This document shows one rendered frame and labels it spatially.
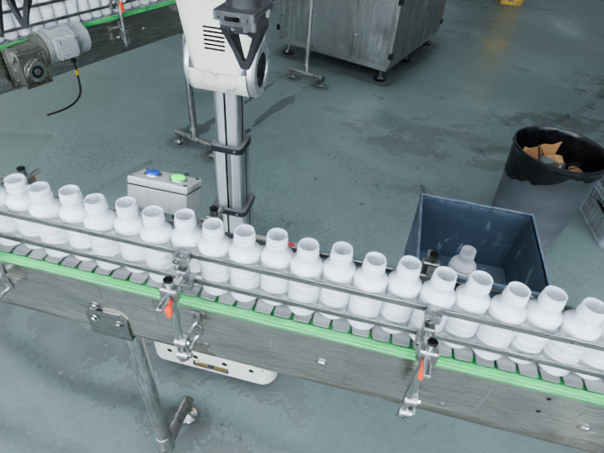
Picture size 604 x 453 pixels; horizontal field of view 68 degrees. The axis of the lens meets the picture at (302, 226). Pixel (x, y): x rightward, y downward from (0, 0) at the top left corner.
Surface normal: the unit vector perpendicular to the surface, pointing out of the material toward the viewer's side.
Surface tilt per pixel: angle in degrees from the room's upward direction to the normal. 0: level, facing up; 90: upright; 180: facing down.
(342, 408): 0
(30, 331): 0
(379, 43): 85
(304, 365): 90
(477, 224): 90
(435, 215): 90
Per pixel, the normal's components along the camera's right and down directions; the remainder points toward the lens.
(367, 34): -0.51, 0.54
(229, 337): -0.23, 0.62
